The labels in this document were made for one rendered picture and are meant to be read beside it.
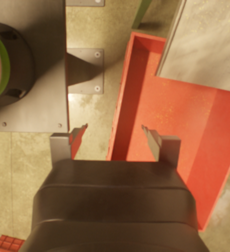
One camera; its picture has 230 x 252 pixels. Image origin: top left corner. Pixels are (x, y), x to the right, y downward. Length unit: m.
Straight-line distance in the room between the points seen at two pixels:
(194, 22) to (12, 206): 1.82
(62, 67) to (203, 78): 0.32
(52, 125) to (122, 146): 0.45
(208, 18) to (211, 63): 0.10
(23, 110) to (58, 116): 0.07
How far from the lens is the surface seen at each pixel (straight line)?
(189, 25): 0.42
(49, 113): 0.37
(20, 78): 0.35
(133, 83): 0.72
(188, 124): 0.81
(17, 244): 2.08
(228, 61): 0.48
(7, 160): 1.65
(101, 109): 1.29
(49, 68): 0.36
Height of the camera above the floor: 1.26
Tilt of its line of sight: 74 degrees down
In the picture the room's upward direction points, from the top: 179 degrees clockwise
